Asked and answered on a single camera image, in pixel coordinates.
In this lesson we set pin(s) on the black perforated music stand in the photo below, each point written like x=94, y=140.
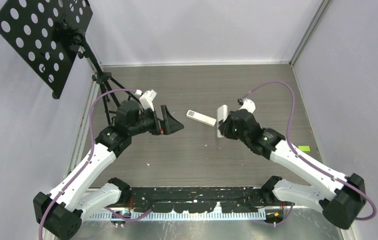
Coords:
x=49, y=36

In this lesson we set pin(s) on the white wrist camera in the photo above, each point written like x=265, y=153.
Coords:
x=246, y=104
x=146, y=98

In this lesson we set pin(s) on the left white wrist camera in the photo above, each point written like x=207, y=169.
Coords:
x=146, y=98

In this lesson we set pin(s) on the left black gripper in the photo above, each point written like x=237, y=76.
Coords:
x=168, y=125

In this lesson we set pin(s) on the green block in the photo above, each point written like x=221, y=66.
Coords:
x=304, y=148

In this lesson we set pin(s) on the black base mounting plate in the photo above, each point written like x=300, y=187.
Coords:
x=196, y=200

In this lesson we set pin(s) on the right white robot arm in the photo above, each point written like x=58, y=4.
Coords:
x=334, y=194

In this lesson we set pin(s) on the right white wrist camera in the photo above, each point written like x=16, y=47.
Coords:
x=246, y=104

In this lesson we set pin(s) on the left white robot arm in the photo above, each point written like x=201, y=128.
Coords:
x=63, y=210

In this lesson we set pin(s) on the long white remote control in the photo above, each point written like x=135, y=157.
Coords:
x=201, y=118

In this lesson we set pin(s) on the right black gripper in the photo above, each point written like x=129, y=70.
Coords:
x=225, y=128

